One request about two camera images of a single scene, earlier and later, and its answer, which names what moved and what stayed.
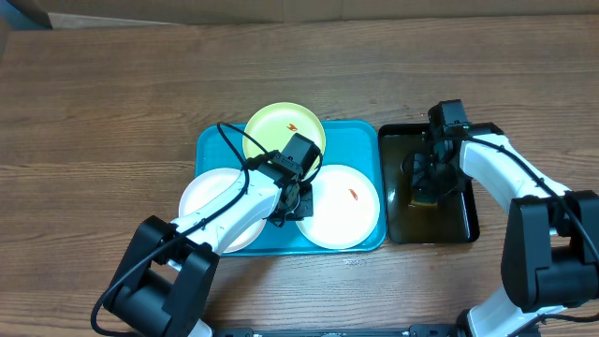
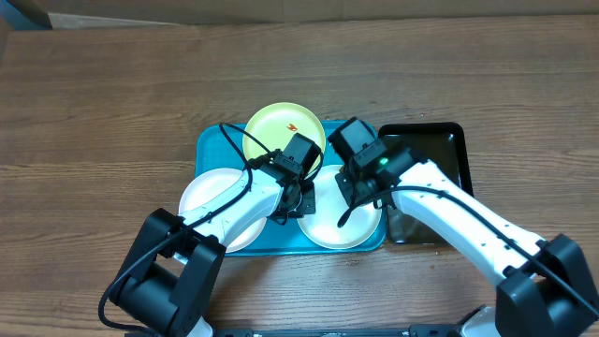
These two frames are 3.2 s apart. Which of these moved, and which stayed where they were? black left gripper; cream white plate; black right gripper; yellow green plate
Moved: black right gripper
Stayed: cream white plate; black left gripper; yellow green plate
